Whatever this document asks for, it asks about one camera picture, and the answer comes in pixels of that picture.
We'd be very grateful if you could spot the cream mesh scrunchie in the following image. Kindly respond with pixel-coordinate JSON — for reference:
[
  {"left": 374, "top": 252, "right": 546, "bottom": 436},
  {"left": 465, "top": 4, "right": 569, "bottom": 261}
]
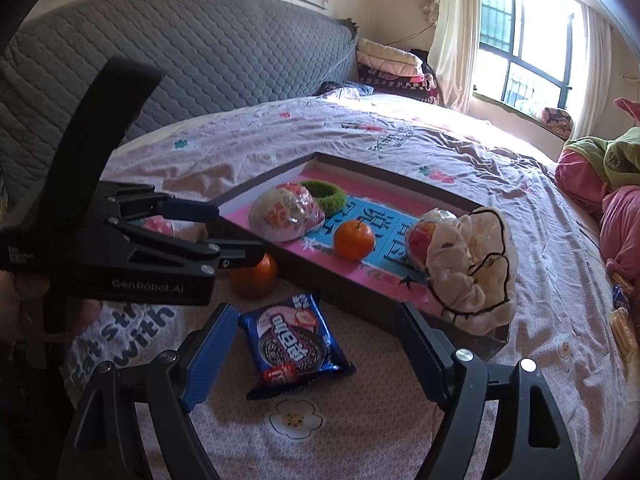
[{"left": 425, "top": 207, "right": 518, "bottom": 336}]

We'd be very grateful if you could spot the red snack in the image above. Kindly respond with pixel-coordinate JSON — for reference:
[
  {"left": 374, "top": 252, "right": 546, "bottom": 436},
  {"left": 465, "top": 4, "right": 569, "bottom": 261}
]
[
  {"left": 248, "top": 183, "right": 326, "bottom": 243},
  {"left": 405, "top": 208, "right": 457, "bottom": 272}
]

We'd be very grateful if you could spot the blue Oreo cookie packet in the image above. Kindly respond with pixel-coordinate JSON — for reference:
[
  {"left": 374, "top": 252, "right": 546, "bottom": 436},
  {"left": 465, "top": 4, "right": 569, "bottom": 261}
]
[{"left": 238, "top": 294, "right": 356, "bottom": 401}]

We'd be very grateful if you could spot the orange tangerine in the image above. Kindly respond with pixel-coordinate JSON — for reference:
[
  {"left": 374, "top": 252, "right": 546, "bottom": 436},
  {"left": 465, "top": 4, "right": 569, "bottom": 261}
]
[
  {"left": 333, "top": 219, "right": 375, "bottom": 261},
  {"left": 230, "top": 254, "right": 279, "bottom": 299}
]

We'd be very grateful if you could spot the person's left hand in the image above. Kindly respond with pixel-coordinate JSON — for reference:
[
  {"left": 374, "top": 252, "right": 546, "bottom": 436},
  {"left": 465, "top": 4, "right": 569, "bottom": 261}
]
[{"left": 1, "top": 271, "right": 103, "bottom": 344}]

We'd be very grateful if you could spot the yellow wrapped snack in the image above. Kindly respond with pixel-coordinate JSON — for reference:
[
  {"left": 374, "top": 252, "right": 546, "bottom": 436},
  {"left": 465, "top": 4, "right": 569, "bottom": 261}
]
[{"left": 610, "top": 308, "right": 639, "bottom": 364}]

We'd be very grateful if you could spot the pink strawberry print bedsheet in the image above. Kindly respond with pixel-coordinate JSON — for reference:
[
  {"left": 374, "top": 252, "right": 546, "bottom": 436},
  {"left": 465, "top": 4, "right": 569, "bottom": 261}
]
[{"left": 62, "top": 93, "right": 632, "bottom": 480}]

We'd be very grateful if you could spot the small blue snack packet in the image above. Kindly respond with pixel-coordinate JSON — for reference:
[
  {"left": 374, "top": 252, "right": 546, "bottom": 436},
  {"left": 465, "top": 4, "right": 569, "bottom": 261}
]
[{"left": 612, "top": 285, "right": 630, "bottom": 313}]

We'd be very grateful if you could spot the shallow grey cardboard tray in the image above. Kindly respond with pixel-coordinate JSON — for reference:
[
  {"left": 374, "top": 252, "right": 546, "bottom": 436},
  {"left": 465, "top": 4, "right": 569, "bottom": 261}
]
[{"left": 207, "top": 150, "right": 511, "bottom": 362}]

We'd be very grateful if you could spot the grey quilted headboard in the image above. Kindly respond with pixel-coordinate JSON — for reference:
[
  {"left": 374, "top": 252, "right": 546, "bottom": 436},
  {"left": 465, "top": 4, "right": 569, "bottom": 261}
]
[{"left": 1, "top": 0, "right": 358, "bottom": 204}]

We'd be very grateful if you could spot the pink and green quilt pile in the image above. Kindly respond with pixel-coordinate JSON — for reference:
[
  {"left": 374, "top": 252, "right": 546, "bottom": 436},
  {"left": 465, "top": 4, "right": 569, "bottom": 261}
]
[{"left": 555, "top": 126, "right": 639, "bottom": 304}]

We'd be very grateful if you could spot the dark clothing by headboard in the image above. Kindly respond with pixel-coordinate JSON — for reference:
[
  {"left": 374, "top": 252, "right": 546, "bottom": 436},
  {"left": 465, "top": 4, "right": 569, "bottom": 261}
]
[{"left": 314, "top": 81, "right": 374, "bottom": 99}]

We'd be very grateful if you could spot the floral cushion on windowsill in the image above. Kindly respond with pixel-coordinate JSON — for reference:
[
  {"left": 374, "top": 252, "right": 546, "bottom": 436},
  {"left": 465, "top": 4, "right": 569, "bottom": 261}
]
[{"left": 540, "top": 107, "right": 574, "bottom": 141}]

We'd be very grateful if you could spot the cream right curtain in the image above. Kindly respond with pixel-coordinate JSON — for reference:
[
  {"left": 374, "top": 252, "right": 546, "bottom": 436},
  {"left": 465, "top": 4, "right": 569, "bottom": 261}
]
[{"left": 570, "top": 4, "right": 613, "bottom": 140}]

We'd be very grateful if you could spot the cream curtain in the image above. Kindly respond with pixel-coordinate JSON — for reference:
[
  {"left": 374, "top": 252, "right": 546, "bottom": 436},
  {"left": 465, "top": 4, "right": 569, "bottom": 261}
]
[
  {"left": 570, "top": 4, "right": 613, "bottom": 140},
  {"left": 423, "top": 0, "right": 480, "bottom": 113}
]

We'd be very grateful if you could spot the stack of folded blankets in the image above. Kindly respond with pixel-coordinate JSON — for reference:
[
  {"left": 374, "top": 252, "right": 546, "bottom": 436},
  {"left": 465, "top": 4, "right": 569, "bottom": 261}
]
[{"left": 356, "top": 38, "right": 444, "bottom": 106}]

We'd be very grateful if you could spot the cream left curtain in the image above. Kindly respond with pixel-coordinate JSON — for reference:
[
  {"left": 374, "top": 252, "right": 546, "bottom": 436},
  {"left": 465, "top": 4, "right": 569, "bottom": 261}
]
[{"left": 423, "top": 0, "right": 480, "bottom": 113}]

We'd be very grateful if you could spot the dark framed window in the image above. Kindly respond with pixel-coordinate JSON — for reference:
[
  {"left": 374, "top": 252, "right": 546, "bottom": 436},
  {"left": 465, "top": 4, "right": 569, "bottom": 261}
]
[{"left": 473, "top": 0, "right": 576, "bottom": 115}]

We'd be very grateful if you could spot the green fuzzy hair ring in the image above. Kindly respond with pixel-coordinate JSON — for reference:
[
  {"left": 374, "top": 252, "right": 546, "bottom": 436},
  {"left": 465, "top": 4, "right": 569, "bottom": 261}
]
[{"left": 298, "top": 179, "right": 348, "bottom": 219}]

